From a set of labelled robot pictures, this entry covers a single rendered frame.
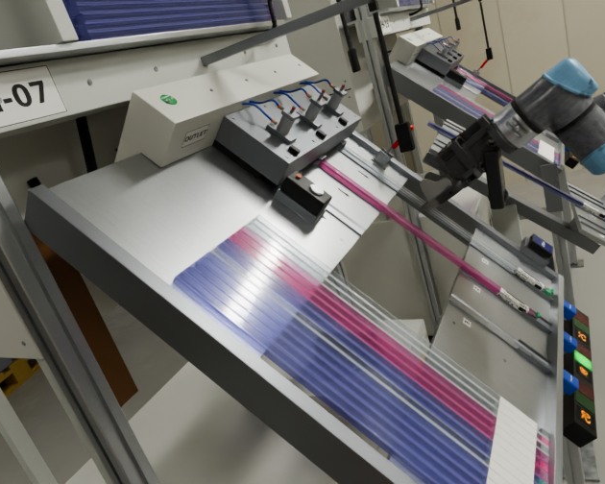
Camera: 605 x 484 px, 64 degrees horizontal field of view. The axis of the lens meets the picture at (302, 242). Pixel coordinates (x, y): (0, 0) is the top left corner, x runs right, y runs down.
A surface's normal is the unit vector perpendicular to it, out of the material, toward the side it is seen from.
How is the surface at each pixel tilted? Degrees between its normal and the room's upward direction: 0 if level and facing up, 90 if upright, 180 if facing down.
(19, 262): 90
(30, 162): 90
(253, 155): 90
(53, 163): 90
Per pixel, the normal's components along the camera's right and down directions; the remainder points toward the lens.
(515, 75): -0.22, 0.38
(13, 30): -0.44, 0.42
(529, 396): 0.43, -0.68
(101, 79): 0.85, -0.11
